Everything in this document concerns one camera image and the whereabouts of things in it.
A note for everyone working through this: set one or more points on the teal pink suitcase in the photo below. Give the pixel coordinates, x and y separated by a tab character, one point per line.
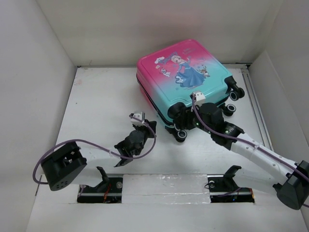
169	76

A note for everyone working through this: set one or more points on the white foam cover plate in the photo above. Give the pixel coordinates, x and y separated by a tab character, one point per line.
165	189

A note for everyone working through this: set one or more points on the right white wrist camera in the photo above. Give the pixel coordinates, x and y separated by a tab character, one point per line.
198	98

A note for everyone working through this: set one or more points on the aluminium frame rail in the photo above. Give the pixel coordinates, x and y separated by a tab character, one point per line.
256	107

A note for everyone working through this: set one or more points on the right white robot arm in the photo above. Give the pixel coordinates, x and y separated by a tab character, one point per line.
289	180

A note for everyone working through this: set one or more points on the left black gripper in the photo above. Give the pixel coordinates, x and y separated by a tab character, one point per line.
152	124

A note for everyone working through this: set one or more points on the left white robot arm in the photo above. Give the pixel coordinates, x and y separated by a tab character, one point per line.
81	162

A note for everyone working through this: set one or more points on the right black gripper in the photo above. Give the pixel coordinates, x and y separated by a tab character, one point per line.
185	115

